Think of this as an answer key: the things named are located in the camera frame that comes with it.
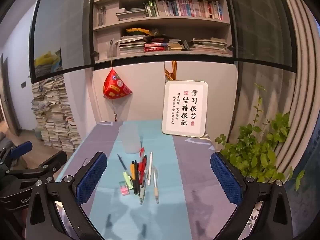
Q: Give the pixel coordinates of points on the green highlighter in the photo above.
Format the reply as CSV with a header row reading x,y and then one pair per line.
x,y
127,178

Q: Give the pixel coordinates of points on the pink and teal eraser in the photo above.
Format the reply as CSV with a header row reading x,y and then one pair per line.
x,y
123,189

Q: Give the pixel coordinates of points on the clear glass vase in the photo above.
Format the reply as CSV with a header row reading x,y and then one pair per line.
x,y
112,50
101,16

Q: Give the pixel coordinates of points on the dark glass cabinet door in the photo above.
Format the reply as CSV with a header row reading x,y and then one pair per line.
x,y
260,22
62,17

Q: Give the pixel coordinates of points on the wall switch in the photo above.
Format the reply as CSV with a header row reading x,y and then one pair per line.
x,y
24,84

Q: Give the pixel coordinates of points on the yellow plastic bag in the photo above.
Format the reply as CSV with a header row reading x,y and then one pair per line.
x,y
45,58

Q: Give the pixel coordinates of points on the grey-green pen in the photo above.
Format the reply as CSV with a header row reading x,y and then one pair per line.
x,y
142,193

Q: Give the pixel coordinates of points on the dark blue pen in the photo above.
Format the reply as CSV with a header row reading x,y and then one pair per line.
x,y
122,163

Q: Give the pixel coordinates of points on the framed calligraphy sign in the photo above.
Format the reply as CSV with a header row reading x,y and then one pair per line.
x,y
185,110

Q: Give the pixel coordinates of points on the stack of lying magazines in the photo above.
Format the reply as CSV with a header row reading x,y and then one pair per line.
x,y
131,45
208,45

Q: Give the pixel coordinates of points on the red gel pen clear barrel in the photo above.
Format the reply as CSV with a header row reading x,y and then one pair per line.
x,y
142,152

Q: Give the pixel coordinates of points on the dark room door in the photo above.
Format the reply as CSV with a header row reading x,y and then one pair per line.
x,y
10,100

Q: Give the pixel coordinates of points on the yellow pen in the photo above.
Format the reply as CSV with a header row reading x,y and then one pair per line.
x,y
132,171

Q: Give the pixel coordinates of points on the translucent plastic cup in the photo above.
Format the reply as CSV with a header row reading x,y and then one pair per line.
x,y
128,140

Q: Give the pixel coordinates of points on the book stack with red spines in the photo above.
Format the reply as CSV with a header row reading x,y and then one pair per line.
x,y
156,47

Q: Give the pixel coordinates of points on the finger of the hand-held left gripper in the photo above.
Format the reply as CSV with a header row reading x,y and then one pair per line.
x,y
56,160
22,148

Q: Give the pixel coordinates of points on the blue and grey tablecloth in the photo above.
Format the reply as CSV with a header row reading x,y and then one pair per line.
x,y
200,167

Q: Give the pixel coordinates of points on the grey pleated curtain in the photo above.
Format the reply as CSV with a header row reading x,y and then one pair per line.
x,y
300,80

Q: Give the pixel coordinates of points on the yellow and green decoration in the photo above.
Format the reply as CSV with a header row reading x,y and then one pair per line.
x,y
137,31

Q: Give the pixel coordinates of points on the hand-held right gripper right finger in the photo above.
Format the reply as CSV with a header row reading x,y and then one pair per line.
x,y
226,180

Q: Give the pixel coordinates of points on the grey bookshelf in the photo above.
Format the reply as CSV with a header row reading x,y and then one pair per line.
x,y
160,56

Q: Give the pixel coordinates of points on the grey sofa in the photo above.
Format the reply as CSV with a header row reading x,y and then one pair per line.
x,y
5,142

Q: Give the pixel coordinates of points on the row of upright books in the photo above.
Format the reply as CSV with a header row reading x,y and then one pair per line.
x,y
185,7

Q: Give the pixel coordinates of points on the clear pen with beige grip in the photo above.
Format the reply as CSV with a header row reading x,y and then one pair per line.
x,y
156,192

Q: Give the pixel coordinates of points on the red pouch ornament with tassel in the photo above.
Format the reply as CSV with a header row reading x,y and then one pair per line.
x,y
116,87

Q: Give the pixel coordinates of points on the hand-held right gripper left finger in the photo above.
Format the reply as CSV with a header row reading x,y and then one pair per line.
x,y
91,180

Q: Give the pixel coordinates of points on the black pen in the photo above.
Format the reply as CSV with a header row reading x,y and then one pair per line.
x,y
136,175

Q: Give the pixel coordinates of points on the tall pile of books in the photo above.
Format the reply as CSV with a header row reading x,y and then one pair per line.
x,y
53,120

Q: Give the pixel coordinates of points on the green leafy plant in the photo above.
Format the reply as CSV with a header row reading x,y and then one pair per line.
x,y
255,152

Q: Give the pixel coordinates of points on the grey stack of lying books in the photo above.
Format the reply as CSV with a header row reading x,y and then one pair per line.
x,y
130,15

